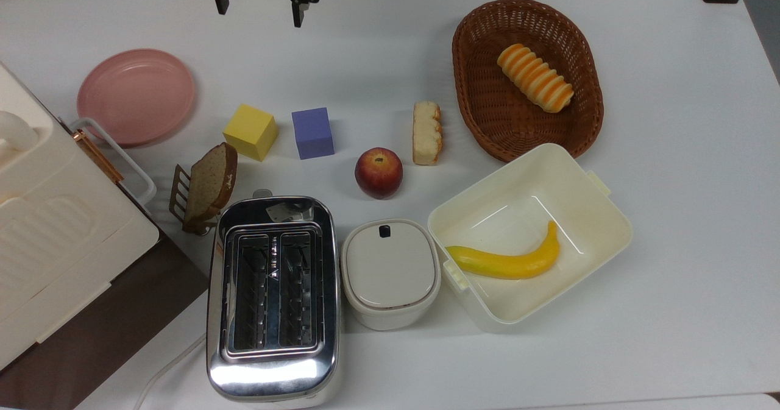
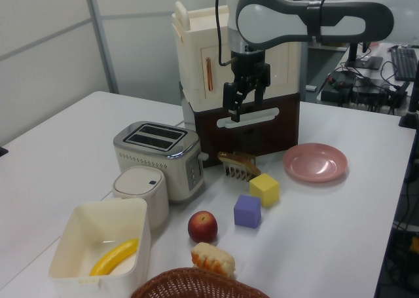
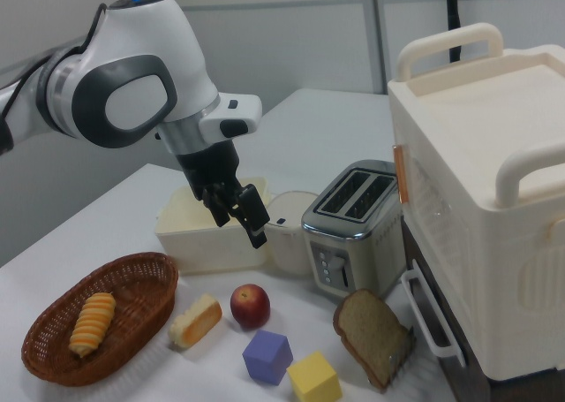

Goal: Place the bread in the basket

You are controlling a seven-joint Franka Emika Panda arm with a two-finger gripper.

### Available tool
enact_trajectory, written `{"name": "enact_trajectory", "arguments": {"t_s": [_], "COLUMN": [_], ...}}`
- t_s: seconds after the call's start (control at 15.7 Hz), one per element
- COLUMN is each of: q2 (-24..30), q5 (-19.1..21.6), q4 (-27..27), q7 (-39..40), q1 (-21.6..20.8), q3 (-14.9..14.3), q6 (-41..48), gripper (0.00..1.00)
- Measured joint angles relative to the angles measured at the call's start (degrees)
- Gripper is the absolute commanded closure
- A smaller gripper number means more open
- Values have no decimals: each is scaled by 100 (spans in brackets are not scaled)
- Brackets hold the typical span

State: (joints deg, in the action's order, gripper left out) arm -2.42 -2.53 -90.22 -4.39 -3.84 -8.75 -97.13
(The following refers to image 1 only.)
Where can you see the yellow cube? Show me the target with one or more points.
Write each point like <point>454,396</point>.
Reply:
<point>250,131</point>

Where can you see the brown toast rack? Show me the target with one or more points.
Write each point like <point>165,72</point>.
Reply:
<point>178,194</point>

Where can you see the orange striped bread roll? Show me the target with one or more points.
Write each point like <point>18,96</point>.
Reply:
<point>536,78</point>

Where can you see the cream bread piece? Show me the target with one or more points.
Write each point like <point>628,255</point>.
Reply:
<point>426,133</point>

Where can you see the cream plastic box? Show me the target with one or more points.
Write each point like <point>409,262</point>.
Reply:
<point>524,190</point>

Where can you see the brown bread slice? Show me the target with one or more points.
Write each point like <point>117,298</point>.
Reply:
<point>210,181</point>

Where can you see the brown wicker basket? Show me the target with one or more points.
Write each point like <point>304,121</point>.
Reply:
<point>487,111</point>

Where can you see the dark brown drawer base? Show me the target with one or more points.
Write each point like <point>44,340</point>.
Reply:
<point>122,318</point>

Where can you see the yellow banana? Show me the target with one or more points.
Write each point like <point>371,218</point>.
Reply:
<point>512,265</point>

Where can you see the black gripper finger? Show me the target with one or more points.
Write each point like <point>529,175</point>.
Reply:
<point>298,14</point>
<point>220,0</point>

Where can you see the silver two-slot toaster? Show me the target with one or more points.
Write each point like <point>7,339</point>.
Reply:
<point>274,373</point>

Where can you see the purple cube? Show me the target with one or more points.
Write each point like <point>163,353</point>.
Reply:
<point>313,134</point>

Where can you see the pink plate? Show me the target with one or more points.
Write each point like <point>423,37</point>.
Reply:
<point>135,96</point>

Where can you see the red apple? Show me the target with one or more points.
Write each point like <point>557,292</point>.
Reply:
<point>379,174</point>

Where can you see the small white lidded bin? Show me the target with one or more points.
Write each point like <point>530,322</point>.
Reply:
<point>390,270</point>

